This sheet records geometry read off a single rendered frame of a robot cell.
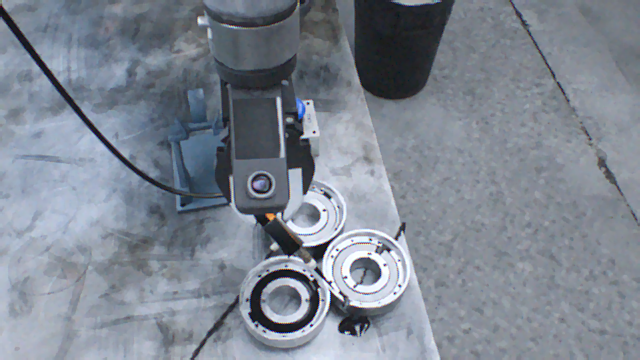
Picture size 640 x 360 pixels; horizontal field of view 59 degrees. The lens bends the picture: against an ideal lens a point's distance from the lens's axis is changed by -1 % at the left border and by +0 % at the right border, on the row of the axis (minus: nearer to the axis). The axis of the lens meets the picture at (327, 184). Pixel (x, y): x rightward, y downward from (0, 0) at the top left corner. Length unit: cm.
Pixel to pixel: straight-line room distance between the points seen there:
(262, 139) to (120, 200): 39
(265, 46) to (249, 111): 6
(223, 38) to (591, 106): 189
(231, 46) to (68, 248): 43
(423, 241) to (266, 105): 127
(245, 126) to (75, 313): 38
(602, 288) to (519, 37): 108
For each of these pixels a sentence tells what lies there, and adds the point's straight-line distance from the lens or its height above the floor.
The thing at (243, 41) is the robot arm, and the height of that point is 116.
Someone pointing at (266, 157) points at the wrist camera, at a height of 109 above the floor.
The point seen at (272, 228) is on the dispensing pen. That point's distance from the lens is 60.
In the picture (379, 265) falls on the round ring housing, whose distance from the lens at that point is 71.
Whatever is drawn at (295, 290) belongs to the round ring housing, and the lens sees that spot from 70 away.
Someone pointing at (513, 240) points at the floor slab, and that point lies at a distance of 179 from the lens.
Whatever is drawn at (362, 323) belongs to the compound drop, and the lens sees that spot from 70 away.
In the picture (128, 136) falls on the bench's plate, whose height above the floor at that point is 80.
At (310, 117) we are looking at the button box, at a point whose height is 85.
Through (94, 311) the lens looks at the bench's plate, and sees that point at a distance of 75.
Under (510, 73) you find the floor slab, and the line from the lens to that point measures 226.
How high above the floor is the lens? 145
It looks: 54 degrees down
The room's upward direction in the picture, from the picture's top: 3 degrees clockwise
